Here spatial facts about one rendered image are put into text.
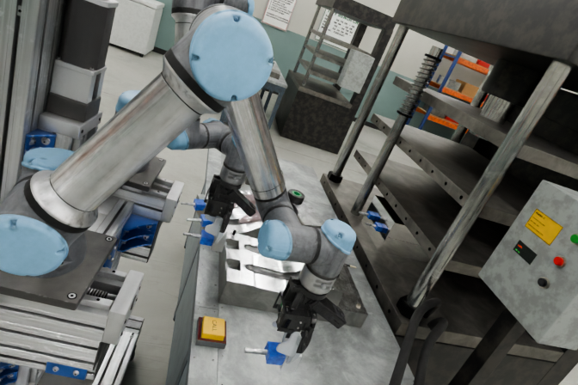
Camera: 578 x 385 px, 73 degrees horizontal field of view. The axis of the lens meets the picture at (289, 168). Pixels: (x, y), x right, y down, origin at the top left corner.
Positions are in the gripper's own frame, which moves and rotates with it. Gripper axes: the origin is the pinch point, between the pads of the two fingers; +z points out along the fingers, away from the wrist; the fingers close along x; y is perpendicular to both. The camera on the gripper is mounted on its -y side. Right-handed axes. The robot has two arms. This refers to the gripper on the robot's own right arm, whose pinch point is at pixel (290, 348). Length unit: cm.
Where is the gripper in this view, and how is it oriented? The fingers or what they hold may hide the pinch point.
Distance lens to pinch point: 102.8
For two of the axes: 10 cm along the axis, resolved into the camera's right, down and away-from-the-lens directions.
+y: -9.2, -2.5, -3.1
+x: 1.8, 4.3, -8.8
